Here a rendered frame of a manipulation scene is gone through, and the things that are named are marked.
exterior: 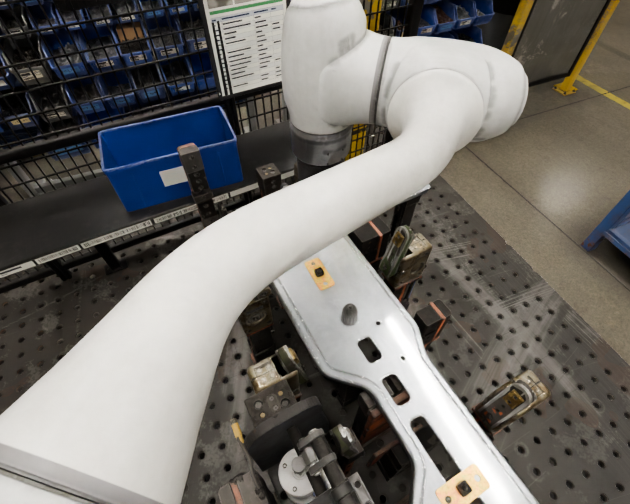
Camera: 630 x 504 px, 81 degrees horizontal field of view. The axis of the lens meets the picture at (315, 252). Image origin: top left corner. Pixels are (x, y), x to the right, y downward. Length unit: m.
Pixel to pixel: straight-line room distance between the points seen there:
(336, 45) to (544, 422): 1.00
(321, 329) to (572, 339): 0.79
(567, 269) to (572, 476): 1.52
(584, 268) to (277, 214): 2.37
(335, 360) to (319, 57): 0.52
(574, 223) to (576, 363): 1.60
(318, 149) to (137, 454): 0.43
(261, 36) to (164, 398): 0.99
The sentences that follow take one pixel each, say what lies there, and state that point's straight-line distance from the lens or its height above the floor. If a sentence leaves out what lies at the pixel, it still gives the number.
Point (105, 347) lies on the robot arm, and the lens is 0.22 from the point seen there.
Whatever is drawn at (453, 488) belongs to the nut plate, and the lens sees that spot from 0.72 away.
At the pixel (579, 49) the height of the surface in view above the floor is 0.36.
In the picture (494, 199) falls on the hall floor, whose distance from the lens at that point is 2.70.
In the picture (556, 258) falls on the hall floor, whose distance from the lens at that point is 2.52.
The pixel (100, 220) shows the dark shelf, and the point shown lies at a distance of 1.04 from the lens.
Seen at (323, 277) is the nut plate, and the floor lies 1.00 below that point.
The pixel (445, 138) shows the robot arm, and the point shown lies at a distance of 0.38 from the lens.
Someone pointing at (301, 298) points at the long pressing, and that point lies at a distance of 0.80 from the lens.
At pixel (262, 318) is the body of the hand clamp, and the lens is 0.81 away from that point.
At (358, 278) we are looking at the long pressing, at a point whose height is 1.00.
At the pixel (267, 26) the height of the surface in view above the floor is 1.30.
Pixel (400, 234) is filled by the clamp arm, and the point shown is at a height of 1.11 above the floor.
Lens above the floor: 1.69
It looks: 52 degrees down
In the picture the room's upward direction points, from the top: straight up
